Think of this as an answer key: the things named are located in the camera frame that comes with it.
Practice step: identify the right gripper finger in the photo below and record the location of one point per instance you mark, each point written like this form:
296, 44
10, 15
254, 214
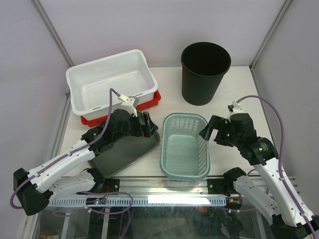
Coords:
213, 123
206, 133

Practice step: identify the right aluminium frame post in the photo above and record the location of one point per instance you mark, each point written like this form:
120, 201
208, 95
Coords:
275, 24

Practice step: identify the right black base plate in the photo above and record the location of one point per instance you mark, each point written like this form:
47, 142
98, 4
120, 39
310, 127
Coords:
216, 186

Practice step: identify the aluminium mounting rail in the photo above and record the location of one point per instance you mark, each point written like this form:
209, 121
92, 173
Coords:
145, 186

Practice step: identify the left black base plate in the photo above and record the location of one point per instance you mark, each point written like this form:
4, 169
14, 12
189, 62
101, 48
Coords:
110, 185

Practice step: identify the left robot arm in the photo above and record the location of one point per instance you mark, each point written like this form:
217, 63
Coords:
34, 189

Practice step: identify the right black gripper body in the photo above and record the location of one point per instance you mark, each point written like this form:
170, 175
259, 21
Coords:
224, 135

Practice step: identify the teal perforated plastic basket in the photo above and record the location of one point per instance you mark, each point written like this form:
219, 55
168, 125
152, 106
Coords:
184, 153

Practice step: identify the dark grey shallow tray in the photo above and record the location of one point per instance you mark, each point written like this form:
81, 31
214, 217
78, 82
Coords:
116, 150

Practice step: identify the aluminium frame post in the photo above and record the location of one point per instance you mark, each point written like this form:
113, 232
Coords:
275, 24
52, 31

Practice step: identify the black ribbed waste bin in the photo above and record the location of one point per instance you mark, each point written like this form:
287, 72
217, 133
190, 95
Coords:
204, 65

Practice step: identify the large white plastic tub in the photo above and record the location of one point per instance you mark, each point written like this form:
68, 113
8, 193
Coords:
127, 73

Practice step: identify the red plastic tray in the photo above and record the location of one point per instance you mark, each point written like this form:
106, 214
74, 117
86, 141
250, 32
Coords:
140, 107

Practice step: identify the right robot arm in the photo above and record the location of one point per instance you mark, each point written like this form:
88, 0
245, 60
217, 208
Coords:
286, 213

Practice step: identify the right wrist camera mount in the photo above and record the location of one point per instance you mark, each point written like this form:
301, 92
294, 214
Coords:
234, 108

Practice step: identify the left aluminium frame post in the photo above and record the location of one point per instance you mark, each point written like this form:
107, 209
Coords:
52, 31

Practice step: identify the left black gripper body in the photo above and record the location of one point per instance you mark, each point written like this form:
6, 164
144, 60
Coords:
137, 130

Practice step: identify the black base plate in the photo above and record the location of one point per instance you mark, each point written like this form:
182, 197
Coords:
216, 186
110, 185

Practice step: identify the grey slotted cable duct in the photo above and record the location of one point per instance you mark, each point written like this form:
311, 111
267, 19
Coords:
149, 201

